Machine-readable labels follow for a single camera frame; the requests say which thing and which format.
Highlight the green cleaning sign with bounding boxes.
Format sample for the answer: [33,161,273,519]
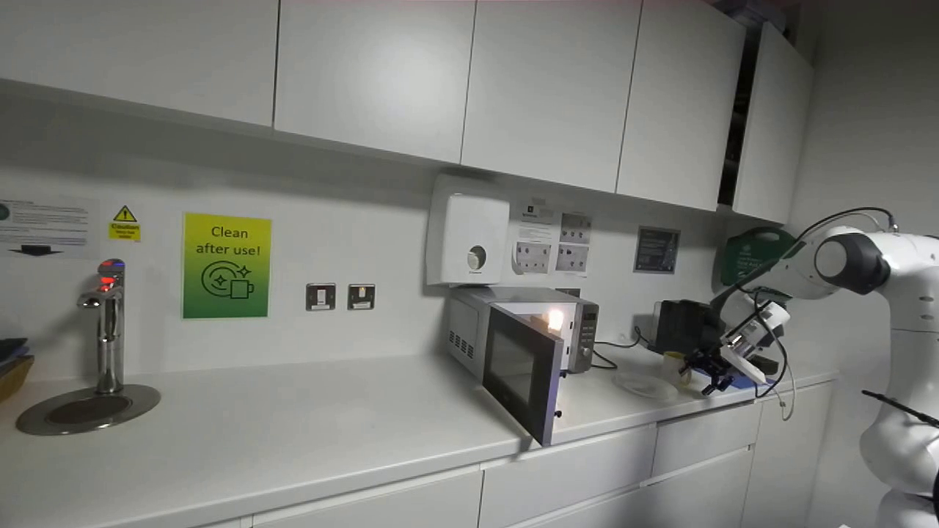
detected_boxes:
[183,213,275,323]

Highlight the black coffee machine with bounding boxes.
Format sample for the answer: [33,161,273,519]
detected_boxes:
[654,296,727,361]

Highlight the yellow and white mug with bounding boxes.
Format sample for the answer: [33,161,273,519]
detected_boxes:
[664,351,710,396]

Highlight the round metal drip tray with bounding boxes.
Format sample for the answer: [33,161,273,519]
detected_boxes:
[11,383,164,441]

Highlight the dark framed poster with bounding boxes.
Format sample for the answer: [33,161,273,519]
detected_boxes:
[632,227,685,277]

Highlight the white printed wall notice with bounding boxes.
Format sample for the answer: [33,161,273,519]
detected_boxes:
[512,239,556,280]
[557,213,595,245]
[556,242,595,277]

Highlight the silver microwave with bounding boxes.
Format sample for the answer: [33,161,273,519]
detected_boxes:
[437,285,603,383]

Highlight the silver wall socket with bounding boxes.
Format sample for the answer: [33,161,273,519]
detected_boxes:
[346,282,381,315]
[303,282,340,315]

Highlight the dark glass microwave door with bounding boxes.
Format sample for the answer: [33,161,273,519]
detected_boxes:
[478,304,570,452]

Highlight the yellow warning sticker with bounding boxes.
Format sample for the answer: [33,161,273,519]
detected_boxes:
[107,204,145,248]

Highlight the blue mat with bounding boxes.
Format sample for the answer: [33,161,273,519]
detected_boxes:
[727,371,786,396]

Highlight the white upper cabinet door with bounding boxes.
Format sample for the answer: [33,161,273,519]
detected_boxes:
[460,0,647,198]
[730,22,820,227]
[273,0,481,167]
[0,0,281,132]
[613,0,752,216]

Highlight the white text wall label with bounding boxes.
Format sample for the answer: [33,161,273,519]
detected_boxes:
[0,198,96,252]

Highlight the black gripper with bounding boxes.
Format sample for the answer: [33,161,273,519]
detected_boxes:
[680,315,786,400]

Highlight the chrome hot water tap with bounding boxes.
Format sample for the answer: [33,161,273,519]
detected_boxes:
[77,255,132,400]

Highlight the white paper towel dispenser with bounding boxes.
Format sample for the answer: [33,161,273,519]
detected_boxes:
[422,189,513,290]

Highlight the black microwave power cable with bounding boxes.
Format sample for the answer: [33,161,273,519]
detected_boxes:
[587,337,625,375]

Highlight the green first aid box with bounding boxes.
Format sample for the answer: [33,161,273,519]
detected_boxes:
[710,227,801,293]

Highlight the white lower cabinet fronts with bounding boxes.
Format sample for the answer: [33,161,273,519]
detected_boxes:
[208,375,840,528]

